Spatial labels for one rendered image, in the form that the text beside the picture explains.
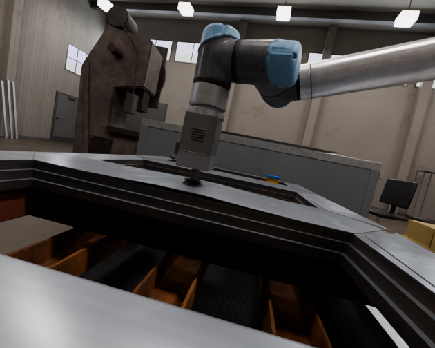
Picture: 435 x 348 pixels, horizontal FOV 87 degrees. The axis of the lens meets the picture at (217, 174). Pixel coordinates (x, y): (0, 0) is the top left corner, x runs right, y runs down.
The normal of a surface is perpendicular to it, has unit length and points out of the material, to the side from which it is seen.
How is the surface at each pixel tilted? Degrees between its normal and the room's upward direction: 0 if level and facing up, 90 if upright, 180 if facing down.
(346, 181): 90
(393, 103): 90
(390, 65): 107
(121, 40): 90
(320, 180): 90
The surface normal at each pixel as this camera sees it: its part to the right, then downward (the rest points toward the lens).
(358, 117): -0.25, 0.04
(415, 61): -0.35, 0.31
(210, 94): 0.08, 0.10
